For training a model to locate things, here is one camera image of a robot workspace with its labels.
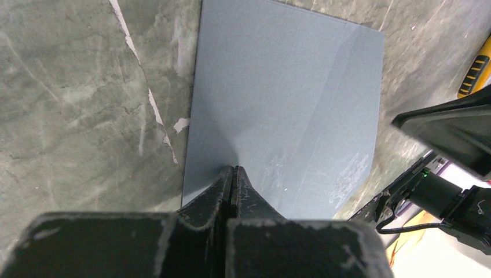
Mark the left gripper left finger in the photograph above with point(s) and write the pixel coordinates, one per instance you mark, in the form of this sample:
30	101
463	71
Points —
186	243

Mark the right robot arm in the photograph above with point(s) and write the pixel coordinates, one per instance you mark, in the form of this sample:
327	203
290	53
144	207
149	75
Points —
461	213

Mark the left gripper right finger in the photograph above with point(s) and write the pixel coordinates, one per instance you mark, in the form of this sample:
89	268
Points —
262	243

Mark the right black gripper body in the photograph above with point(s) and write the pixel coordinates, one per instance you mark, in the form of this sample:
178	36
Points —
385	203

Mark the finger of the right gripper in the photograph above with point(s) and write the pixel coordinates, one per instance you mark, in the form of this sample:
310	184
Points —
458	130

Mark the yellow handled pliers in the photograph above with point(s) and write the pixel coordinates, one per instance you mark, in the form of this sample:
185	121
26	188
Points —
478	75

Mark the grey envelope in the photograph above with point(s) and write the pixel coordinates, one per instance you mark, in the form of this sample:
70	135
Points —
289	94

